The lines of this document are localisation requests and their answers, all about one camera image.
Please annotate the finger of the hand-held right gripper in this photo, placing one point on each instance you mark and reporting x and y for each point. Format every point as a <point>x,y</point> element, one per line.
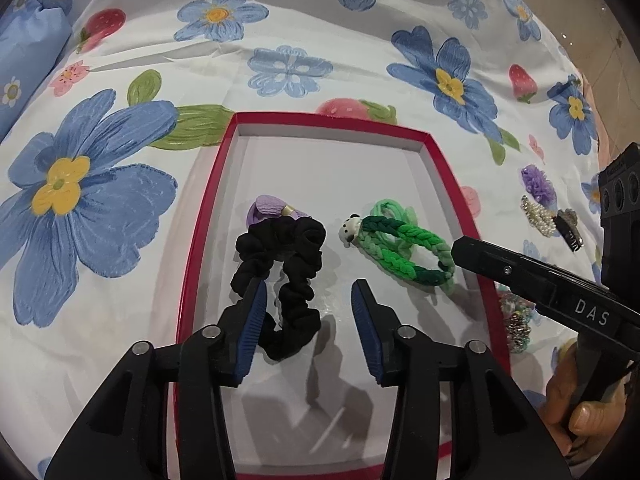
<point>495,265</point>

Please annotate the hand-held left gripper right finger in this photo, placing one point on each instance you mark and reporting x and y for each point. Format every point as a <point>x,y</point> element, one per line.
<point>367,330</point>

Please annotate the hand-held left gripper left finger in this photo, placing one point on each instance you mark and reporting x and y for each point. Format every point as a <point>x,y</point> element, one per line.
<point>250,325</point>

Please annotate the black fabric scrunchie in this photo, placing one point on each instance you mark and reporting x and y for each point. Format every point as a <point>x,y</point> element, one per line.
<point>300,240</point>

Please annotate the red cardboard box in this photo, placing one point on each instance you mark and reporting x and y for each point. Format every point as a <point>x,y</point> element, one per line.
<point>310,160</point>

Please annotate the person's right hand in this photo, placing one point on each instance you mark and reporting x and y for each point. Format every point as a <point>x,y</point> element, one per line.
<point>585,420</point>

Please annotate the pearl hair clip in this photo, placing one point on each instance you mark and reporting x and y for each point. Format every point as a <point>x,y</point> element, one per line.
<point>537,217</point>

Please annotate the black claw hair clip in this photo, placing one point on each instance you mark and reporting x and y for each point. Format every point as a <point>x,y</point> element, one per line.
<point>570,235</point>

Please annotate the purple scrunchie on bed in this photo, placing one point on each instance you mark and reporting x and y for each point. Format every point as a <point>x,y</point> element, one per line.
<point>537,182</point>

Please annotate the purple shell hair clip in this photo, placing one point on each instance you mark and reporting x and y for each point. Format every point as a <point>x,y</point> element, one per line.
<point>267,207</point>

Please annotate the light blue floral pillow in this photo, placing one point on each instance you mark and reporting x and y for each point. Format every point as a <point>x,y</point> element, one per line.
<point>30,50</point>

